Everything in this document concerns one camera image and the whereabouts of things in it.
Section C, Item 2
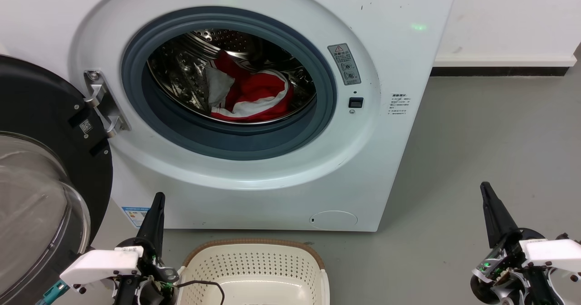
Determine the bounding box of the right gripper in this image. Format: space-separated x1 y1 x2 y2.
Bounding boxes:
470 182 566 305

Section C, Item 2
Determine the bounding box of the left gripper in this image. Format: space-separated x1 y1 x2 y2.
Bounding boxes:
113 192 180 305

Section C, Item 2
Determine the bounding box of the grey cloth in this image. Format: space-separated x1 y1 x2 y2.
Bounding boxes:
205 66 236 109

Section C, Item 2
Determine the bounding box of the red and white garment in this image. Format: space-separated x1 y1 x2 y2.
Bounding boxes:
210 51 295 123

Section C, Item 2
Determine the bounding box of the cream plastic laundry basket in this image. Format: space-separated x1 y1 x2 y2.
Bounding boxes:
176 238 330 305

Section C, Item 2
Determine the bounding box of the stainless steel washing machine drum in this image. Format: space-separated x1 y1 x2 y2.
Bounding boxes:
147 29 317 125

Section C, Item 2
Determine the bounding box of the black washer door with glass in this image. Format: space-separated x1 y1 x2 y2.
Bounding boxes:
0 54 113 305

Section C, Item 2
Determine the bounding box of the blue energy label sticker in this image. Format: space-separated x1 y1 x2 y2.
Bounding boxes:
122 206 150 228

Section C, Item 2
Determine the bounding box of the grey rubber door gasket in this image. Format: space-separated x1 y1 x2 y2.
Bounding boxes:
121 6 337 161

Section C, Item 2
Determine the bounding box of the white front-load washing machine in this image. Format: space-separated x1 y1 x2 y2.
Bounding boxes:
0 0 460 232

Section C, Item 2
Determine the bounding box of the metal door hinge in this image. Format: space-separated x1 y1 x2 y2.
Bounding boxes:
84 70 131 138

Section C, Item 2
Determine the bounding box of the black baseboard strip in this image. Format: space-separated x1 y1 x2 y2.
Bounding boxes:
430 67 570 77

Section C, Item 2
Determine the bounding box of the white text sticker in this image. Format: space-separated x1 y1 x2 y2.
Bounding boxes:
389 93 412 116

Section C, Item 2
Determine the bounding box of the round filter cover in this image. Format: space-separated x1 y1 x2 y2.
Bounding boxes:
310 211 358 231

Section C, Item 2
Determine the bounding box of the grey warning label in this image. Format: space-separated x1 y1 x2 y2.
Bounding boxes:
327 43 362 86

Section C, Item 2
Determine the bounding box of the thin black cable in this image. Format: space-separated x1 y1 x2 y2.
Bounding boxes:
176 280 226 305

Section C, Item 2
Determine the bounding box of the teal cable connector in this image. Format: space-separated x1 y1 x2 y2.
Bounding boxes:
37 281 69 305

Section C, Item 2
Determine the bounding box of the white wall ledge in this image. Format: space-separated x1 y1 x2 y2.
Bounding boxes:
433 53 578 68

